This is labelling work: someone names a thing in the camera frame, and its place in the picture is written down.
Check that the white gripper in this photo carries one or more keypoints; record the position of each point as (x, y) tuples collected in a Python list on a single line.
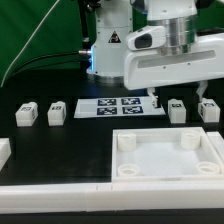
[(146, 67)]

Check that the white square tabletop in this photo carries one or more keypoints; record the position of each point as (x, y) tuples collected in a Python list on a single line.
[(164, 154)]

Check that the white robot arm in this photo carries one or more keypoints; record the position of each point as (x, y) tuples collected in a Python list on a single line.
[(116, 19)]

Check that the white marker sheet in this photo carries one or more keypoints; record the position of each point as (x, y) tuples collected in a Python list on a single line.
[(116, 107)]

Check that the green backdrop curtain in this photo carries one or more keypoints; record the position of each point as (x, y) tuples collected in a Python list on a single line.
[(31, 30)]

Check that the white right fence wall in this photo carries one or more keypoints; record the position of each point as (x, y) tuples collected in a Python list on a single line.
[(218, 142)]

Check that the white fence wall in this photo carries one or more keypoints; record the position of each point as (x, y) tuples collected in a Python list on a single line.
[(218, 142), (5, 151), (111, 196)]

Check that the white front fence wall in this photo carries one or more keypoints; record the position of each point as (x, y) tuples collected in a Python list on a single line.
[(111, 196)]

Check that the white left fence wall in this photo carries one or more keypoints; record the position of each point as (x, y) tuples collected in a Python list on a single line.
[(5, 151)]

